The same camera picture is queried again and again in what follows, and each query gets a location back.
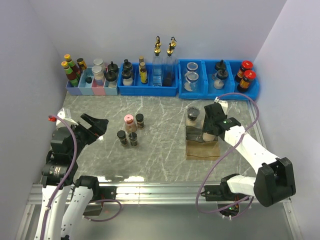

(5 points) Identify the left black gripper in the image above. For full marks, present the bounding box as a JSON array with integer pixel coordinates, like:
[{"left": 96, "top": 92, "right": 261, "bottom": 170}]
[{"left": 70, "top": 112, "right": 108, "bottom": 159}]

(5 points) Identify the yellow lid spice jar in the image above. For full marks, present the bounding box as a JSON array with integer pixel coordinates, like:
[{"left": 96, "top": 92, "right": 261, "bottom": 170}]
[{"left": 202, "top": 132, "right": 216, "bottom": 142}]

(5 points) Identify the pink lid spice jar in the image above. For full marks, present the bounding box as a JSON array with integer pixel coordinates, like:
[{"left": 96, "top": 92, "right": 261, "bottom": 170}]
[{"left": 124, "top": 114, "right": 138, "bottom": 134}]

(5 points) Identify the black cap spice bottle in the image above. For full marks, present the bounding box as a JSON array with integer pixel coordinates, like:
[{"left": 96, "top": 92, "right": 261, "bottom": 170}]
[{"left": 135, "top": 113, "right": 145, "bottom": 130}]

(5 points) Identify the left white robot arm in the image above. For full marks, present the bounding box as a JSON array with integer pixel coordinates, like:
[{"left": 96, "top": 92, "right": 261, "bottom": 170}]
[{"left": 34, "top": 111, "right": 109, "bottom": 240}]

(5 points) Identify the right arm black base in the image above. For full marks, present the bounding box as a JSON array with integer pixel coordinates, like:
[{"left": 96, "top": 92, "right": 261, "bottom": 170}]
[{"left": 201, "top": 183, "right": 245, "bottom": 218}]

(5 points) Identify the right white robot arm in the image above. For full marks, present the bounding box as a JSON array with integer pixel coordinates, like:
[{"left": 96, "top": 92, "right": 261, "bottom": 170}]
[{"left": 202, "top": 102, "right": 296, "bottom": 207}]

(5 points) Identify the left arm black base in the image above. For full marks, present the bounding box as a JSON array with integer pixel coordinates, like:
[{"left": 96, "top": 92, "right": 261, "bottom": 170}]
[{"left": 83, "top": 185, "right": 117, "bottom": 217}]

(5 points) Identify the small black cap bottle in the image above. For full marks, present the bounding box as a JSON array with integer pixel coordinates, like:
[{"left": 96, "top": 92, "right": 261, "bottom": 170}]
[{"left": 117, "top": 130, "right": 128, "bottom": 146}]

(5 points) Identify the dark shaker spice bottle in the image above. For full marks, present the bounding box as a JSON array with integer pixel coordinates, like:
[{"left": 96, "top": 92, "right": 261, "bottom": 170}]
[{"left": 128, "top": 132, "right": 138, "bottom": 147}]

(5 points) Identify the front black lid sugar jar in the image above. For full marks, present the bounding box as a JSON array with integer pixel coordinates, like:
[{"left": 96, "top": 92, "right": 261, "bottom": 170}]
[{"left": 212, "top": 69, "right": 229, "bottom": 90}]

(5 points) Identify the pink storage bin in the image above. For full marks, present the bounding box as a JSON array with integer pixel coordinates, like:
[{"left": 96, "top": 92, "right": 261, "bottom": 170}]
[{"left": 91, "top": 79, "right": 106, "bottom": 96}]

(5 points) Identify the large blue triple bin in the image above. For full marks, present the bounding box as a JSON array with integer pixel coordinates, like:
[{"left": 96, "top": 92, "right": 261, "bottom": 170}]
[{"left": 178, "top": 59, "right": 247, "bottom": 100}]

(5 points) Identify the pale blue storage bin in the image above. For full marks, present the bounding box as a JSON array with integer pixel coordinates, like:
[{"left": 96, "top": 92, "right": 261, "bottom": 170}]
[{"left": 103, "top": 76, "right": 119, "bottom": 96}]

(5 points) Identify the light blue storage bin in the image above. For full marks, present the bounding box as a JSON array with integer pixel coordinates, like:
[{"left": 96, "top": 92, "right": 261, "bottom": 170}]
[{"left": 78, "top": 67, "right": 94, "bottom": 96}]

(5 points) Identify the front clear glass jar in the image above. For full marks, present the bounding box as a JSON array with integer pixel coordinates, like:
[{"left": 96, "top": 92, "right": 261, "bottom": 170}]
[{"left": 183, "top": 71, "right": 199, "bottom": 92}]

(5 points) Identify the clear glass jar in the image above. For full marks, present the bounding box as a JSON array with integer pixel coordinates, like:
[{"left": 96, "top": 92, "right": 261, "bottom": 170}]
[
  {"left": 183, "top": 71, "right": 199, "bottom": 92},
  {"left": 186, "top": 61, "right": 199, "bottom": 73}
]

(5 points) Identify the purple storage bin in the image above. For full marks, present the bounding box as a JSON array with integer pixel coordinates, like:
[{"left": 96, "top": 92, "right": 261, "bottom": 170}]
[{"left": 65, "top": 81, "right": 82, "bottom": 96}]

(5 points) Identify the rear black lid jar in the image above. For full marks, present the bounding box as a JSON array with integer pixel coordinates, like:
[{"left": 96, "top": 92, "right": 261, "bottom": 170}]
[{"left": 214, "top": 59, "right": 227, "bottom": 72}]

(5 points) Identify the small black cap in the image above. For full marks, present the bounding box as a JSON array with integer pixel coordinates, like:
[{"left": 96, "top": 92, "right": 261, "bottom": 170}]
[{"left": 85, "top": 77, "right": 92, "bottom": 84}]

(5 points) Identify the front red lid sauce jar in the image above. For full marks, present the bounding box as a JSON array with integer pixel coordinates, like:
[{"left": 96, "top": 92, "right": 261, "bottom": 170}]
[{"left": 237, "top": 70, "right": 257, "bottom": 93}]

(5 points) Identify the red lid sauce jar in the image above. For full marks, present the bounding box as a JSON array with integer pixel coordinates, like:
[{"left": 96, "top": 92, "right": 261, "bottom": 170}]
[
  {"left": 234, "top": 60, "right": 254, "bottom": 83},
  {"left": 237, "top": 70, "right": 257, "bottom": 93}
]

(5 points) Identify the front silver lid jar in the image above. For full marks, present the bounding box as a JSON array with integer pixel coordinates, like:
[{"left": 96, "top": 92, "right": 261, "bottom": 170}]
[{"left": 91, "top": 65, "right": 106, "bottom": 86}]

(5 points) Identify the silver lid jar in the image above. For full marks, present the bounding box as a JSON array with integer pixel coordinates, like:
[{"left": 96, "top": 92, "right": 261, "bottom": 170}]
[
  {"left": 91, "top": 65, "right": 106, "bottom": 86},
  {"left": 93, "top": 58, "right": 106, "bottom": 71}
]

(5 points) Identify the front red sauce bottle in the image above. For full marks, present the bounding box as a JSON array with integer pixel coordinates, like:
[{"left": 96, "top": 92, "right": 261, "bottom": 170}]
[{"left": 61, "top": 61, "right": 79, "bottom": 87}]

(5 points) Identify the red sauce bottle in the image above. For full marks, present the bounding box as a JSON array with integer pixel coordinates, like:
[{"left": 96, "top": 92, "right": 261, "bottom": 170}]
[
  {"left": 61, "top": 61, "right": 79, "bottom": 87},
  {"left": 64, "top": 54, "right": 81, "bottom": 78}
]

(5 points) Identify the front black pourer jar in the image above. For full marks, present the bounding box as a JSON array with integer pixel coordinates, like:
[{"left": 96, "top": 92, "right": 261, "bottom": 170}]
[{"left": 105, "top": 71, "right": 118, "bottom": 88}]

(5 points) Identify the black pourer jar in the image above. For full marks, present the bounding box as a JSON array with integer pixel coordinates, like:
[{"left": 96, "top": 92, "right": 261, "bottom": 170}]
[
  {"left": 105, "top": 71, "right": 118, "bottom": 88},
  {"left": 107, "top": 61, "right": 119, "bottom": 74}
]

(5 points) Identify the rear clear glass jar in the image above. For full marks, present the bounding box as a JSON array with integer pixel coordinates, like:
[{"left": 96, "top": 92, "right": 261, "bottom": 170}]
[{"left": 186, "top": 61, "right": 199, "bottom": 73}]

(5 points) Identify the blue divided crate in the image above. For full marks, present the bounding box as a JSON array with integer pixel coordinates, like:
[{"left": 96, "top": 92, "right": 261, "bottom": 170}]
[{"left": 117, "top": 63, "right": 179, "bottom": 97}]

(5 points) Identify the rear red lid sauce jar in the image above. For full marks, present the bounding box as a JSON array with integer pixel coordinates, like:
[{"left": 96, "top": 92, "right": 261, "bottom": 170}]
[{"left": 234, "top": 60, "right": 254, "bottom": 83}]

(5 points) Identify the front black top shaker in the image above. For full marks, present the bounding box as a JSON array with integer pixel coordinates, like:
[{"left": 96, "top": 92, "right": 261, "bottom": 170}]
[{"left": 121, "top": 68, "right": 133, "bottom": 86}]

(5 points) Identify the black shaker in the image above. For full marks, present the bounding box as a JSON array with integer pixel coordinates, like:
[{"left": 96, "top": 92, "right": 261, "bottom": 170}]
[
  {"left": 121, "top": 68, "right": 133, "bottom": 86},
  {"left": 123, "top": 59, "right": 133, "bottom": 72}
]

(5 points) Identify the rear black pourer jar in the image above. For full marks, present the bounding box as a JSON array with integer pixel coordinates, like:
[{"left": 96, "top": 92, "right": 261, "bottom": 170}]
[{"left": 107, "top": 61, "right": 119, "bottom": 74}]

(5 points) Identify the right dark oil bottle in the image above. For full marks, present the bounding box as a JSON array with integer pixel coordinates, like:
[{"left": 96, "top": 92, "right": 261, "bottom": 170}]
[{"left": 162, "top": 36, "right": 177, "bottom": 87}]

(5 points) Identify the rear silver lid jar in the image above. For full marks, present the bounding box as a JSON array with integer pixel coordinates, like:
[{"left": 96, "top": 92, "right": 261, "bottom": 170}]
[{"left": 93, "top": 58, "right": 106, "bottom": 71}]

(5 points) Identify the rear black top shaker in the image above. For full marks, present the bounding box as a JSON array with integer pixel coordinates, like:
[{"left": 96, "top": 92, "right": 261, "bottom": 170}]
[{"left": 123, "top": 59, "right": 133, "bottom": 72}]

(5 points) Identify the dark yellow label bottle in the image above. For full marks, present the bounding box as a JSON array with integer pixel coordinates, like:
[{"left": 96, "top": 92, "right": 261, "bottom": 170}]
[{"left": 76, "top": 57, "right": 87, "bottom": 72}]

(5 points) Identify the rear red sauce bottle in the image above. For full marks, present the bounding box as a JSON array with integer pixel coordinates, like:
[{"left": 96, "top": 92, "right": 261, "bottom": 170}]
[{"left": 64, "top": 54, "right": 81, "bottom": 78}]

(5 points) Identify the front cork yellow bottle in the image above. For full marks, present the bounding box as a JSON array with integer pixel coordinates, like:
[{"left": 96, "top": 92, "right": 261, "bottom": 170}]
[{"left": 139, "top": 62, "right": 148, "bottom": 84}]

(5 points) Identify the left glass oil bottle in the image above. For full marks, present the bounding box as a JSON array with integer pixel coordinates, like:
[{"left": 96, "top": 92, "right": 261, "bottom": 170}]
[{"left": 152, "top": 36, "right": 163, "bottom": 87}]

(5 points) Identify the rear cork bottle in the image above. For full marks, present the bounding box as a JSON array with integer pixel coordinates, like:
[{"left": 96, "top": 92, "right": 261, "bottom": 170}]
[{"left": 138, "top": 55, "right": 145, "bottom": 66}]

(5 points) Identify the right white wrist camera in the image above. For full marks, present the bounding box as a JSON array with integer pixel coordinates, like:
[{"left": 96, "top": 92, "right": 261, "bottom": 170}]
[{"left": 214, "top": 97, "right": 228, "bottom": 114}]

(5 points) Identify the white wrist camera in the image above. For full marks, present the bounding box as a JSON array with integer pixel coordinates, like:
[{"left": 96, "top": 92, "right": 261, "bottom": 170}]
[
  {"left": 214, "top": 97, "right": 228, "bottom": 114},
  {"left": 48, "top": 107, "right": 78, "bottom": 128}
]

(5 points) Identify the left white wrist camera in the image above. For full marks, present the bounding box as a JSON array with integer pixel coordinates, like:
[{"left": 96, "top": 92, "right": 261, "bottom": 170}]
[{"left": 48, "top": 107, "right": 78, "bottom": 128}]

